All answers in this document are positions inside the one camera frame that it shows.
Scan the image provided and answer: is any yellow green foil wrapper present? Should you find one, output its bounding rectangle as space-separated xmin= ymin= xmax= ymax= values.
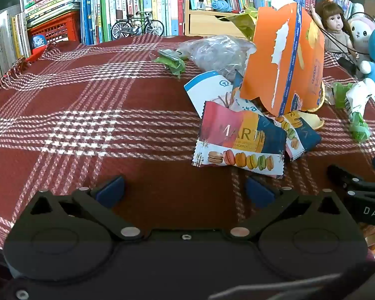
xmin=220 ymin=6 xmax=258 ymax=41

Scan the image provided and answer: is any red plastic crate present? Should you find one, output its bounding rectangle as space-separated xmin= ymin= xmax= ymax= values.
xmin=27 ymin=10 xmax=82 ymax=43

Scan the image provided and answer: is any orange chip bag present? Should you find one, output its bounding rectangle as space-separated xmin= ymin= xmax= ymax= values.
xmin=240 ymin=0 xmax=326 ymax=116

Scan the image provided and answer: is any dark blue small container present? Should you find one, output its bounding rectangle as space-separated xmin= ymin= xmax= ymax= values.
xmin=31 ymin=34 xmax=47 ymax=51

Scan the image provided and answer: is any brown-haired doll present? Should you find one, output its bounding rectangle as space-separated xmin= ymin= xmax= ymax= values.
xmin=311 ymin=0 xmax=358 ymax=60

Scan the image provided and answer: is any small macaron snack packet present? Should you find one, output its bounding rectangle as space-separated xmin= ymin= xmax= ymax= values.
xmin=265 ymin=109 xmax=322 ymax=161

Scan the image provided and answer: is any clear plastic bag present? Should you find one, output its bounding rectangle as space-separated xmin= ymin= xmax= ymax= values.
xmin=176 ymin=35 xmax=257 ymax=82

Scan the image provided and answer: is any white bunny plush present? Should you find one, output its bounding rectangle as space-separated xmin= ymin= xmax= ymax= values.
xmin=347 ymin=3 xmax=375 ymax=60

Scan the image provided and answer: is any large macaron snack packet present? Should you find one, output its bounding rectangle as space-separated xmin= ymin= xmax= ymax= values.
xmin=192 ymin=100 xmax=288 ymax=179

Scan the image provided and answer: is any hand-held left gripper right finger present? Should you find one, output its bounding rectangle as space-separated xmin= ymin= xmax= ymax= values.
xmin=229 ymin=175 xmax=349 ymax=241

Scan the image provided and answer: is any row of pale old books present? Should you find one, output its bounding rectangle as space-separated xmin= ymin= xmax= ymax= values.
xmin=0 ymin=9 xmax=32 ymax=88

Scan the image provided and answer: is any red plaid blanket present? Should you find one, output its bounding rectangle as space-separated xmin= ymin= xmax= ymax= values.
xmin=0 ymin=34 xmax=375 ymax=251

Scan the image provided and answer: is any green crumpled wrapper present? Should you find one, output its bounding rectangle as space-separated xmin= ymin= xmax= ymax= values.
xmin=153 ymin=49 xmax=188 ymax=79

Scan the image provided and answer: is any wooden drawer box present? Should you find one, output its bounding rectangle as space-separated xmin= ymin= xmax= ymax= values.
xmin=184 ymin=0 xmax=260 ymax=38

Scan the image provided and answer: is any white blue packet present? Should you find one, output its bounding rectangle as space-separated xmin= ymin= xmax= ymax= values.
xmin=184 ymin=70 xmax=235 ymax=119

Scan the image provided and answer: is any stack of flat books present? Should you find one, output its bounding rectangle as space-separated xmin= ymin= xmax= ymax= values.
xmin=23 ymin=0 xmax=82 ymax=29

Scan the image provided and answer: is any blue yarn ball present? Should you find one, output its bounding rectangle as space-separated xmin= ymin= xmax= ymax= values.
xmin=211 ymin=0 xmax=232 ymax=12

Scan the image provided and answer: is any black bicycle model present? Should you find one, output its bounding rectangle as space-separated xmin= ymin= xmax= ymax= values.
xmin=110 ymin=11 xmax=165 ymax=41

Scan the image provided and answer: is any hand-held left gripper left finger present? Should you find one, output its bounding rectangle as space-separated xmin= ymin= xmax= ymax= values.
xmin=28 ymin=175 xmax=144 ymax=241

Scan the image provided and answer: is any white green plastic wrapper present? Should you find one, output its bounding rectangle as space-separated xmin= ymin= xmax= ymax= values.
xmin=325 ymin=81 xmax=372 ymax=143

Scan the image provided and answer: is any black cable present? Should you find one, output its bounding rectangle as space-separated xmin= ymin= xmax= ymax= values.
xmin=312 ymin=12 xmax=375 ymax=76

